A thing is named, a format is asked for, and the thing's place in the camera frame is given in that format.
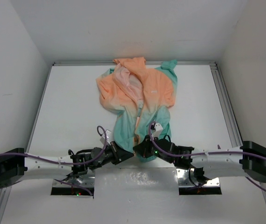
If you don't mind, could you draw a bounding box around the orange and teal jacket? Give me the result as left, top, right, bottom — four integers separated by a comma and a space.
96, 57, 178, 153

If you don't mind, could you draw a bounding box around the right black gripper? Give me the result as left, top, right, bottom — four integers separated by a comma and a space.
134, 133, 174, 163

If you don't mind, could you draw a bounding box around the purple cable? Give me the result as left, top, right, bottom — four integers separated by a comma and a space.
148, 121, 266, 198
0, 126, 111, 195

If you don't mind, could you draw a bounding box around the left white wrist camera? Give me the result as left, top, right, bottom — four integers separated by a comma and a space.
100, 129, 112, 145

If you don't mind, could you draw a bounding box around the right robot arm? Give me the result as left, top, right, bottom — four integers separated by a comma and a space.
133, 135, 266, 183

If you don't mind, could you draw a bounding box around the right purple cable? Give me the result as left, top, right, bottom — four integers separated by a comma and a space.
148, 121, 266, 198

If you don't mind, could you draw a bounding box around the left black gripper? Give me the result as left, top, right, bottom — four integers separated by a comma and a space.
89, 140, 134, 170

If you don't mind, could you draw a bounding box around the aluminium frame rail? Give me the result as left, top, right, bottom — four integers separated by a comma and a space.
47, 62, 241, 150

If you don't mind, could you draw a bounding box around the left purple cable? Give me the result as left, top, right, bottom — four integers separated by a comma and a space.
0, 126, 111, 195

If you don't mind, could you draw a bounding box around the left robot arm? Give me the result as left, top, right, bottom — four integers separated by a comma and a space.
0, 142, 134, 189

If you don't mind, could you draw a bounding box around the metal base plate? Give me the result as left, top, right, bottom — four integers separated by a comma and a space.
51, 167, 221, 188

